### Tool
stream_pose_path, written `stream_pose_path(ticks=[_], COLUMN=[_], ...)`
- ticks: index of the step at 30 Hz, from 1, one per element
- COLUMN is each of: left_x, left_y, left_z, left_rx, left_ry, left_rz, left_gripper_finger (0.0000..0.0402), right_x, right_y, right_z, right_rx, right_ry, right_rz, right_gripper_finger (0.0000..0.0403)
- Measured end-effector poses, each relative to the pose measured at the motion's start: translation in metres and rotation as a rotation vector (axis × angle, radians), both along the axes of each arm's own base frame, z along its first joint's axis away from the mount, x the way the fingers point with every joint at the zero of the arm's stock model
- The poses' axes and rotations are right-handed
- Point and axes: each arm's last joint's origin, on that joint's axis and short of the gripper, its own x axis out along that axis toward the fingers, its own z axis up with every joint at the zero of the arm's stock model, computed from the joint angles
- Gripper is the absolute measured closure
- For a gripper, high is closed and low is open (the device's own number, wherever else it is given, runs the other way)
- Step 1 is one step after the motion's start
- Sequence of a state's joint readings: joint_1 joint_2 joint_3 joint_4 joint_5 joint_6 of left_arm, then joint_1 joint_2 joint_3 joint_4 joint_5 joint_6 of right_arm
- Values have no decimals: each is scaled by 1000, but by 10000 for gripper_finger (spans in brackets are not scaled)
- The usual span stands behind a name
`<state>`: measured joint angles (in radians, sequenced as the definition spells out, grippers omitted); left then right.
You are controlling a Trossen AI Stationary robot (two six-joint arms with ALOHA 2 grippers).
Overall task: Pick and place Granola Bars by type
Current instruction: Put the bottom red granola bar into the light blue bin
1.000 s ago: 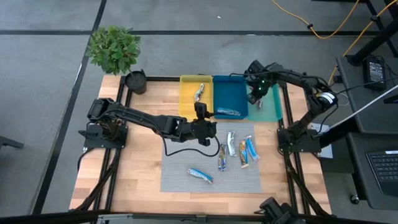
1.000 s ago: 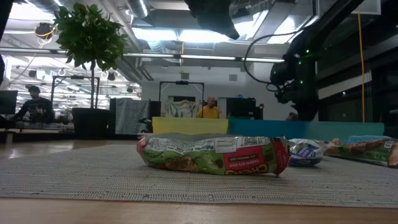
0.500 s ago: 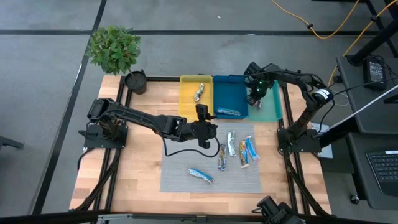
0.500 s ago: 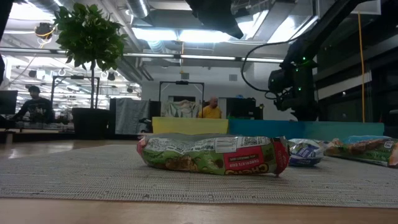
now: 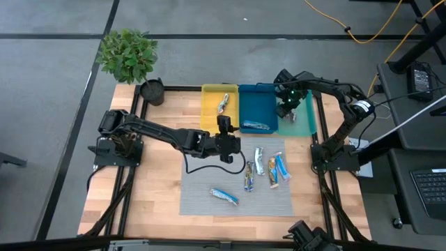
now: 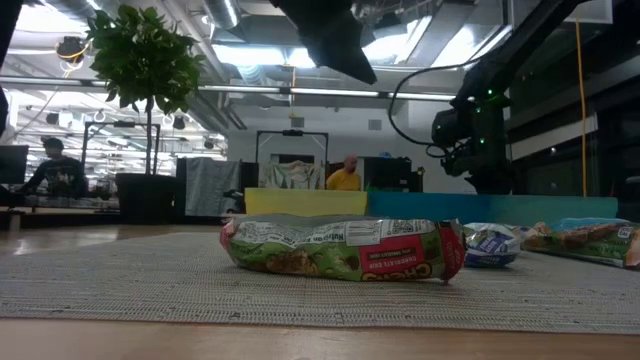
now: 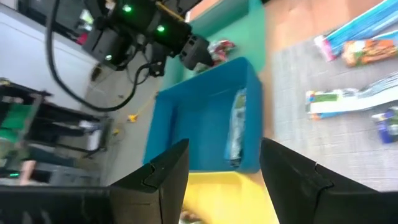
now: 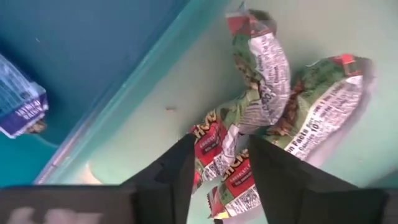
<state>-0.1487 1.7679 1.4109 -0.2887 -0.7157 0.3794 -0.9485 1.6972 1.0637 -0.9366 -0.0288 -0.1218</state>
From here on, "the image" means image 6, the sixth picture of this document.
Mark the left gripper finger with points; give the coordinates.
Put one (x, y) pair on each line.
(325, 35)

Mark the silver white granola bar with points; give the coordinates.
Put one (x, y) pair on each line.
(487, 227)

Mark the blue ended Chewy granola bar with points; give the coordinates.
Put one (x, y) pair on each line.
(492, 250)

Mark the light blue granola bar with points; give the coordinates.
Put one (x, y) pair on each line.
(585, 223)

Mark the orange green granola bar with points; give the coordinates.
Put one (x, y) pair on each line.
(590, 245)

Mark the chocolate chip Chewy granola bar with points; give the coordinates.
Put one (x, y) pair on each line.
(325, 255)

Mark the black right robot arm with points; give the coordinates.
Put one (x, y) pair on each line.
(525, 40)

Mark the long ceiling light fixture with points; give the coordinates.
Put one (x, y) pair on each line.
(330, 92)

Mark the blue plastic bin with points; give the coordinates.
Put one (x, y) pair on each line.
(430, 206)

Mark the teal plastic bin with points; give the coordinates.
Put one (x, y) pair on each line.
(550, 209)

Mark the black monitor on stand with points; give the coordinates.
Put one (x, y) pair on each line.
(387, 172)

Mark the person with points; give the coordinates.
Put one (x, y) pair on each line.
(344, 181)
(60, 175)

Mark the beige draped cloth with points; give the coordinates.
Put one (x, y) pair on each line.
(292, 176)

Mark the yellow plastic bin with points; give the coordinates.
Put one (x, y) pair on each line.
(305, 201)

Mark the green leafy potted plant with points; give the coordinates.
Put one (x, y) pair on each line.
(145, 50)

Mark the grey fabric cover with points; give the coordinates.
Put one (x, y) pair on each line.
(212, 185)

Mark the white ceiling air unit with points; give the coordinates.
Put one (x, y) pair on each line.
(595, 12)

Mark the black plant pot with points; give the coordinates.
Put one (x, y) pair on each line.
(150, 200)

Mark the grey woven table mat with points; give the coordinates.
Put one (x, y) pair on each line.
(150, 290)

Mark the black computer monitor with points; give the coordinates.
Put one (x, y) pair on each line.
(12, 165)

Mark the grey square wall vent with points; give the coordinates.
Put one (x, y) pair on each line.
(297, 121)
(375, 124)

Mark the black metal gantry frame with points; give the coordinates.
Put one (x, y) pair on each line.
(292, 132)
(120, 123)

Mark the silver ventilation duct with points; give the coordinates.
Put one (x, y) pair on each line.
(222, 12)

